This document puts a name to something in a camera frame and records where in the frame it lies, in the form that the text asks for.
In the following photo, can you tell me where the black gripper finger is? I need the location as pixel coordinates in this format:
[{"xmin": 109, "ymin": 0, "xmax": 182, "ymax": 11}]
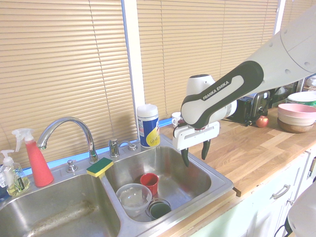
[
  {"xmin": 180, "ymin": 147, "xmax": 191, "ymax": 169},
  {"xmin": 201, "ymin": 139, "xmax": 212, "ymax": 161}
]

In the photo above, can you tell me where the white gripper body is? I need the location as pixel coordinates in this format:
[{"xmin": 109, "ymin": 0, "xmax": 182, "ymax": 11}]
[{"xmin": 172, "ymin": 121, "xmax": 221, "ymax": 152}]

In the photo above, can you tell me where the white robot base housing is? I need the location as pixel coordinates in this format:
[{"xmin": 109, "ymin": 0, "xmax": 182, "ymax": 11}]
[{"xmin": 287, "ymin": 183, "xmax": 316, "ymax": 237}]

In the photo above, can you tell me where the chrome sink knob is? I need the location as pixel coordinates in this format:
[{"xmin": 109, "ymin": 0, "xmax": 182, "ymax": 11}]
[{"xmin": 66, "ymin": 159, "xmax": 79, "ymax": 173}]

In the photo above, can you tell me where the stainless steel double sink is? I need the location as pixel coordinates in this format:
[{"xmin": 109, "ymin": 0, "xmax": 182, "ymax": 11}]
[{"xmin": 0, "ymin": 134, "xmax": 234, "ymax": 237}]

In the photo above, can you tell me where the small white mug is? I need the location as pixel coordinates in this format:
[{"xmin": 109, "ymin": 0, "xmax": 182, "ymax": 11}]
[{"xmin": 171, "ymin": 112, "xmax": 183, "ymax": 128}]

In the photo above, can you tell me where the red cup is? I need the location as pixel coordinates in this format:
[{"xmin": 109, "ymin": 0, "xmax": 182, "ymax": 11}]
[{"xmin": 140, "ymin": 172, "xmax": 159, "ymax": 196}]

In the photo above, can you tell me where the disinfecting wipes canister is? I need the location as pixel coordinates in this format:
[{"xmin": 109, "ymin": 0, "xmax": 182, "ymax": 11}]
[{"xmin": 136, "ymin": 104, "xmax": 161, "ymax": 149}]

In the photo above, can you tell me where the dark green cup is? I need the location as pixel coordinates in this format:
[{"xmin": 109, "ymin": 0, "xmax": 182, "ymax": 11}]
[{"xmin": 148, "ymin": 197, "xmax": 172, "ymax": 221}]

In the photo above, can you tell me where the red apple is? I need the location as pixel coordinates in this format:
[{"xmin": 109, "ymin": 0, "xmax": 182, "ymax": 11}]
[{"xmin": 255, "ymin": 115, "xmax": 270, "ymax": 128}]

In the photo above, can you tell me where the clear plastic bowl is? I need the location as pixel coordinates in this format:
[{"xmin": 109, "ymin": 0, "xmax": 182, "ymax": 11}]
[{"xmin": 116, "ymin": 183, "xmax": 153, "ymax": 218}]

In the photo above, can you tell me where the black silver toaster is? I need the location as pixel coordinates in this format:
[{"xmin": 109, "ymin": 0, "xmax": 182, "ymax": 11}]
[{"xmin": 225, "ymin": 90, "xmax": 271, "ymax": 124}]

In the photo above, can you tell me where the pale green kitchen cabinet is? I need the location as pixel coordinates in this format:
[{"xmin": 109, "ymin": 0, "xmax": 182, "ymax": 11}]
[{"xmin": 192, "ymin": 148, "xmax": 316, "ymax": 237}]

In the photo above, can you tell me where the yellow green sponge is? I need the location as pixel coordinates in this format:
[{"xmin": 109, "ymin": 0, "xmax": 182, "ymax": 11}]
[{"xmin": 85, "ymin": 157, "xmax": 115, "ymax": 178}]

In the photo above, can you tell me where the wooden bowl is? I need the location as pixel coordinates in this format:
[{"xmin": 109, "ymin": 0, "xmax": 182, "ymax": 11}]
[{"xmin": 276, "ymin": 118, "xmax": 315, "ymax": 134}]

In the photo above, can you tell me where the cream bowl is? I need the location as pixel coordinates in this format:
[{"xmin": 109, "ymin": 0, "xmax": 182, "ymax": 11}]
[{"xmin": 276, "ymin": 112, "xmax": 316, "ymax": 127}]

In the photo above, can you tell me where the black microwave oven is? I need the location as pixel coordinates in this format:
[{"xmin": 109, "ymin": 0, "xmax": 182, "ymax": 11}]
[{"xmin": 269, "ymin": 79, "xmax": 305, "ymax": 109}]

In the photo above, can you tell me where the pink bowl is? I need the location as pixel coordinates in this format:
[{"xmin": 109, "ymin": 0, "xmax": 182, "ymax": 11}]
[{"xmin": 277, "ymin": 103, "xmax": 316, "ymax": 119}]

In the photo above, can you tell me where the white green plate stack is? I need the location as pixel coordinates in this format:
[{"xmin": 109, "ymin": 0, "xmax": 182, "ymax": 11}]
[{"xmin": 286, "ymin": 91, "xmax": 316, "ymax": 108}]

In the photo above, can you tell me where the chrome gooseneck faucet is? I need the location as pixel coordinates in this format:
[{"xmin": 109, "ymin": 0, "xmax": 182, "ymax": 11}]
[{"xmin": 37, "ymin": 116, "xmax": 100, "ymax": 164}]

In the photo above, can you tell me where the wide beige window blind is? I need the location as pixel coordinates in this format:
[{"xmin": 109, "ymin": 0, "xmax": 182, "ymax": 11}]
[{"xmin": 0, "ymin": 0, "xmax": 138, "ymax": 169}]

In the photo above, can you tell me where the red spray bottle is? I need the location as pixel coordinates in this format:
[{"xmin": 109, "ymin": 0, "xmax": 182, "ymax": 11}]
[{"xmin": 11, "ymin": 128, "xmax": 55, "ymax": 188}]

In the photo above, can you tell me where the narrow beige window blind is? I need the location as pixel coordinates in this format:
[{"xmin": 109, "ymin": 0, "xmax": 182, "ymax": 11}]
[{"xmin": 280, "ymin": 0, "xmax": 316, "ymax": 31}]

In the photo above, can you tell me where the clear hand soap bottle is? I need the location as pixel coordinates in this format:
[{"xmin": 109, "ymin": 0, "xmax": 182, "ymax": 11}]
[{"xmin": 0, "ymin": 149, "xmax": 31, "ymax": 197}]

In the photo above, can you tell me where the white blue pump bottle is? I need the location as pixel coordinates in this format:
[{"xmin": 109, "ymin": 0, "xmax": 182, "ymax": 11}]
[{"xmin": 0, "ymin": 163, "xmax": 8, "ymax": 196}]

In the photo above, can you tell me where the metal cabinet drawer handle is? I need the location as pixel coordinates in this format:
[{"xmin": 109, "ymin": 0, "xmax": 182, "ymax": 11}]
[{"xmin": 272, "ymin": 184, "xmax": 291, "ymax": 200}]

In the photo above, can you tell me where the black cable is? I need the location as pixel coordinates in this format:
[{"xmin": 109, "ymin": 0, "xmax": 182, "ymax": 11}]
[{"xmin": 273, "ymin": 221, "xmax": 290, "ymax": 237}]

